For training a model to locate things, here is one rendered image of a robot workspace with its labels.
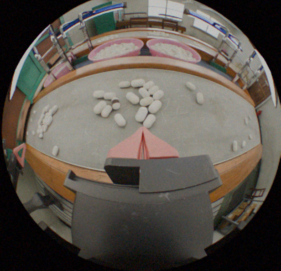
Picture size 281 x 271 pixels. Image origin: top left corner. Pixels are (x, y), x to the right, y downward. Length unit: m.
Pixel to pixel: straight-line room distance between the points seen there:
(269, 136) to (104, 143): 4.50
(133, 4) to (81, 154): 5.33
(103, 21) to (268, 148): 6.38
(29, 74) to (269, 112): 5.33
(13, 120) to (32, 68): 0.43
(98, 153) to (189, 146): 0.21
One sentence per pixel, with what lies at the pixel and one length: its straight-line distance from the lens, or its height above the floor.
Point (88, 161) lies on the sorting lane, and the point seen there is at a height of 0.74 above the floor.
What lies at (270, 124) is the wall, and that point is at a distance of 4.44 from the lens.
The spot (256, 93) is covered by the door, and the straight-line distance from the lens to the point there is 4.74.
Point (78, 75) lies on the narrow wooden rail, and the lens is 0.40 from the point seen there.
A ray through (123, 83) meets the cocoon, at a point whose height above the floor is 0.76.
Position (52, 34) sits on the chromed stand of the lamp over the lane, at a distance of 0.45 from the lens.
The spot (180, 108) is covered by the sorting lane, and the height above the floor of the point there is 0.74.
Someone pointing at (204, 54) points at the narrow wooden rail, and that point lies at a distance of 0.74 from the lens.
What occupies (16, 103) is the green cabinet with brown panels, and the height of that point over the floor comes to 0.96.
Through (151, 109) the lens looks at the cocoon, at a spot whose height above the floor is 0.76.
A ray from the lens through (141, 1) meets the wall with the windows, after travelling 5.30.
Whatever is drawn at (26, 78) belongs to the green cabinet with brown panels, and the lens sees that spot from 0.97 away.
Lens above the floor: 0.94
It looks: 76 degrees down
